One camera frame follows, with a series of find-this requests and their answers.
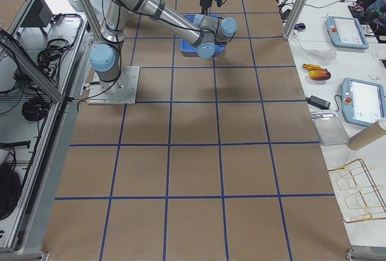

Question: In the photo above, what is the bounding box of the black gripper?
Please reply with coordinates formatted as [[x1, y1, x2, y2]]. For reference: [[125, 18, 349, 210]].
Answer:
[[200, 0, 213, 14]]

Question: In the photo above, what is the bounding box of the blue plastic tray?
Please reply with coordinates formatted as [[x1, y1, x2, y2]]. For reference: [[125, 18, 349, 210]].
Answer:
[[180, 14, 226, 58]]

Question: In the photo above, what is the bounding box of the metal tin tray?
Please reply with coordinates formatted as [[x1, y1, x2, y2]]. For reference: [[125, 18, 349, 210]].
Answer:
[[313, 117, 349, 146]]

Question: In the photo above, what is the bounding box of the brass cylinder tool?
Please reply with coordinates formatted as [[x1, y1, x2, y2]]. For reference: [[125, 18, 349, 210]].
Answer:
[[302, 63, 324, 71]]

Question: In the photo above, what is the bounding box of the clear light bulb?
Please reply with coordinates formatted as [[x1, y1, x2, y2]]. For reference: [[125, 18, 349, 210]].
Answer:
[[308, 49, 337, 62]]

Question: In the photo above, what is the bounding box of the mango fruit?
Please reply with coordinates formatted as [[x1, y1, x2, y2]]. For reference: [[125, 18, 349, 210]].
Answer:
[[308, 69, 331, 81]]

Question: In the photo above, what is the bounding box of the teach pendant far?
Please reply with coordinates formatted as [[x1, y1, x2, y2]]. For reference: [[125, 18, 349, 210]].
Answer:
[[325, 16, 369, 50]]

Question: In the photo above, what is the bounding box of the teach pendant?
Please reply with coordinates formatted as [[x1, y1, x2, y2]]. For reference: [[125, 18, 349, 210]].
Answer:
[[325, 16, 369, 50], [341, 78, 385, 127]]

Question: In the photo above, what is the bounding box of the black power adapter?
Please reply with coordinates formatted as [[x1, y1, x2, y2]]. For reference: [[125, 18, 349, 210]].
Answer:
[[306, 95, 331, 110]]

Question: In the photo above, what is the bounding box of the teach pendant near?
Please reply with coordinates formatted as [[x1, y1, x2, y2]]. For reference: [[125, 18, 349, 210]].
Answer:
[[341, 78, 385, 127]]

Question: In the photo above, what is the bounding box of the cardboard tube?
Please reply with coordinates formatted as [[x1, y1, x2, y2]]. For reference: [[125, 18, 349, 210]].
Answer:
[[347, 118, 385, 151]]

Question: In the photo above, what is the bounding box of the wrist camera blue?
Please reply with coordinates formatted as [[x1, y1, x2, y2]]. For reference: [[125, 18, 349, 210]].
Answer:
[[213, 0, 223, 7]]

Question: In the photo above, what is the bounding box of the aluminium frame post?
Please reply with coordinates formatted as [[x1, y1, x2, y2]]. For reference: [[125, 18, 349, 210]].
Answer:
[[282, 0, 307, 40]]

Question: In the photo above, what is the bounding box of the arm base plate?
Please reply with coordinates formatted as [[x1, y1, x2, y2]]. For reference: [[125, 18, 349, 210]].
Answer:
[[86, 66, 140, 105]]

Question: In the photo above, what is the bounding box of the gold wire rack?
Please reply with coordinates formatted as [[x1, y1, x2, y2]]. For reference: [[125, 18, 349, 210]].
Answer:
[[328, 159, 385, 224]]

